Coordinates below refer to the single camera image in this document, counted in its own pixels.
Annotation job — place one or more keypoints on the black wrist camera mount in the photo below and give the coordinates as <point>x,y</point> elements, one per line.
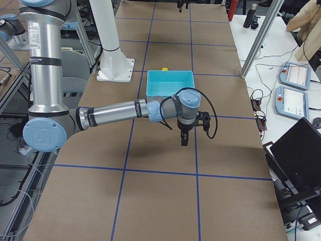
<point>203,119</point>

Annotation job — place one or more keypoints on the white pedestal column base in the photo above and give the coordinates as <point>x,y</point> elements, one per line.
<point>114,66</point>

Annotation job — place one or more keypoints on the person in beige top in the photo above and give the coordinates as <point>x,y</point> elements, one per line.
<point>305,20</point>

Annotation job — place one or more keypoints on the black water bottle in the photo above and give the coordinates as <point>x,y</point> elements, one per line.
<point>250,15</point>

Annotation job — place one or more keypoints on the aluminium frame post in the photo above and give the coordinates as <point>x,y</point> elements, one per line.
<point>264,29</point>

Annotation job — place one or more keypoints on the black laptop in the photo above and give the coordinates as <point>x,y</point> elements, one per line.
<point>298,154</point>

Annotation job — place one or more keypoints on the teach pendant tablet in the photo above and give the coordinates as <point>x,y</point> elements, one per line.
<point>295,75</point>
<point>291,103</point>

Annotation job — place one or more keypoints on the grey office chair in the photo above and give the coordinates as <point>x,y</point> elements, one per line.
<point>76,72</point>

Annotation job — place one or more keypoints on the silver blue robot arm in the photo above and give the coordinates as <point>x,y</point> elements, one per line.
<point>51,123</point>

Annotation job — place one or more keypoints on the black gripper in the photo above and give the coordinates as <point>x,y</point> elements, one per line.
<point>181,4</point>
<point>184,127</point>

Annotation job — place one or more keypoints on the turquoise plastic bin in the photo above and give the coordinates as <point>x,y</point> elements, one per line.
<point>165,83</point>

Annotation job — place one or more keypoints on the orange black adapter box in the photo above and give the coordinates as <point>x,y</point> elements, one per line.
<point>256,104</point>

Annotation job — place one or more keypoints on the far teach pendant tablet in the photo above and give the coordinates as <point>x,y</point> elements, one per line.
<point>295,75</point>

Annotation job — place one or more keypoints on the near teach pendant tablet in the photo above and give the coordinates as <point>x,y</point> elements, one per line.
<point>291,103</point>

